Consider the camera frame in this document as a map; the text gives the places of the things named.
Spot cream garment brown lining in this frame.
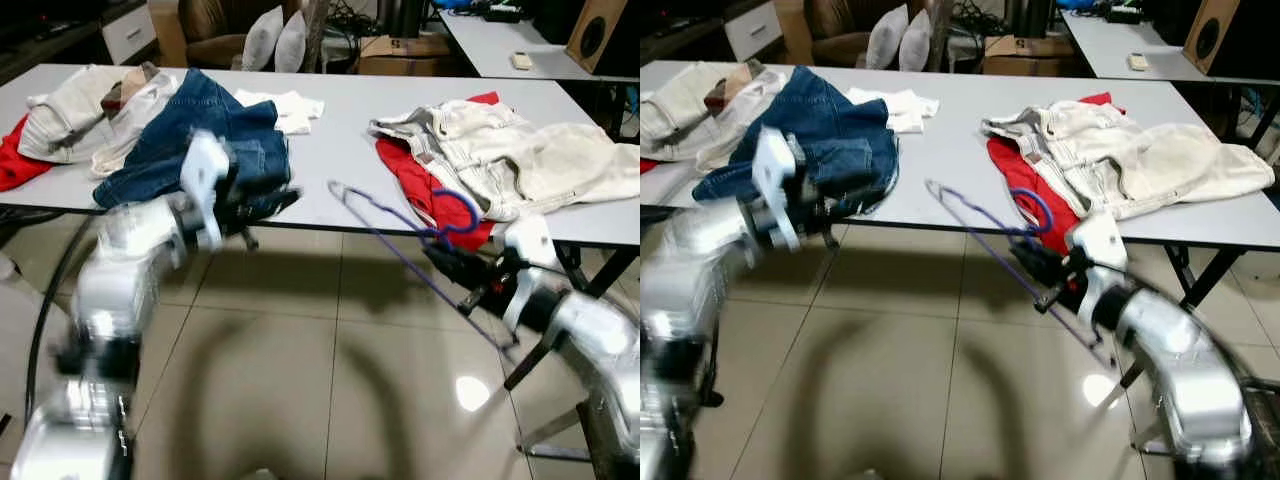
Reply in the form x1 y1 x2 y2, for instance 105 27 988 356
18 62 181 179
640 62 791 171

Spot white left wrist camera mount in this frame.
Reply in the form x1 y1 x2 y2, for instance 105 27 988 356
752 125 801 251
180 130 231 251

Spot white desk black legs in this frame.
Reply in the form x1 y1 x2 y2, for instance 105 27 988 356
437 8 641 83
1060 8 1280 86

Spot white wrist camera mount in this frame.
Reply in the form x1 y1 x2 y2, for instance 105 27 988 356
1068 210 1129 326
180 130 231 251
500 213 561 331
752 125 801 251

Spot brown leather armchair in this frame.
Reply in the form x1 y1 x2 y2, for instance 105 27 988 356
805 0 886 61
178 0 261 61

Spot wooden loudspeaker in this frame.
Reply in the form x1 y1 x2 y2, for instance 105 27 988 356
1183 0 1241 76
565 0 641 76

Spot dark low tv bench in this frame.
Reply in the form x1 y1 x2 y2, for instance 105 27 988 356
640 20 731 71
0 20 106 86

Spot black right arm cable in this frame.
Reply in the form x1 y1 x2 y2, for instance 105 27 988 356
520 258 606 296
1085 255 1161 296

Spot blue denim jeans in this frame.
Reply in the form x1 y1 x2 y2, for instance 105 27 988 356
692 65 899 216
92 68 293 216

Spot grey brown patterned post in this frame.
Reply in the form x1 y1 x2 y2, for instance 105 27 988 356
300 0 331 73
925 0 956 73

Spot cream denim trousers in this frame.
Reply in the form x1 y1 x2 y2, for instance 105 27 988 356
368 98 641 223
980 98 1276 221

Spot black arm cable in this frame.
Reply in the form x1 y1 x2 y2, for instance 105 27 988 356
520 258 606 296
25 230 91 421
1085 255 1161 296

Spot grey pillow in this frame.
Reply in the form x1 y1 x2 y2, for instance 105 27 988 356
898 10 933 73
240 5 284 71
275 10 308 73
865 5 909 71

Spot open brown cardboard box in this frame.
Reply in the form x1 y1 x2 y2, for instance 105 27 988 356
358 33 451 78
983 33 1076 78

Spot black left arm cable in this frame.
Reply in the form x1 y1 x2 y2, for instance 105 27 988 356
25 230 91 421

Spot small white crumpled cloth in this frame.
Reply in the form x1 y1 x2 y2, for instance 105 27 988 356
845 88 941 136
235 88 326 136

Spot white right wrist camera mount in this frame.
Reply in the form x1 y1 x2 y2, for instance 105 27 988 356
500 213 561 331
1068 210 1129 326

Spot purple plastic hanger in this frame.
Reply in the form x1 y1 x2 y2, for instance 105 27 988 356
328 180 521 351
925 180 1116 366

